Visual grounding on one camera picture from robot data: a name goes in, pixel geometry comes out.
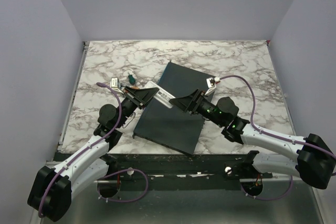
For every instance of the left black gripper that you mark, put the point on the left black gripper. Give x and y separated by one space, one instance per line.
139 97

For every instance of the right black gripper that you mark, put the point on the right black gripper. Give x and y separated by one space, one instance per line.
184 103

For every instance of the white remote control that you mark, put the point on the white remote control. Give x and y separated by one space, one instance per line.
162 95

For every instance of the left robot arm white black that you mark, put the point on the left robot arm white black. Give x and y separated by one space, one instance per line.
54 188

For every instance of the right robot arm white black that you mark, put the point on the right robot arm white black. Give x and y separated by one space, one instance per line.
308 158

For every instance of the dark flat metal box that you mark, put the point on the dark flat metal box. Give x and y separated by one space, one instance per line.
173 128

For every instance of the green handled screwdriver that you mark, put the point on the green handled screwdriver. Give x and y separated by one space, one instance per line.
131 79

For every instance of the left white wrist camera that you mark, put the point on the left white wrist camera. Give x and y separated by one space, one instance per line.
116 85

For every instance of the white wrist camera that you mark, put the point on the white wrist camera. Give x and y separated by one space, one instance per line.
212 84
116 85

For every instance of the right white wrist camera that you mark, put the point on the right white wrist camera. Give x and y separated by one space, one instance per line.
212 84

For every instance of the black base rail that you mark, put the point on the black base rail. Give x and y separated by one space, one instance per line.
164 172

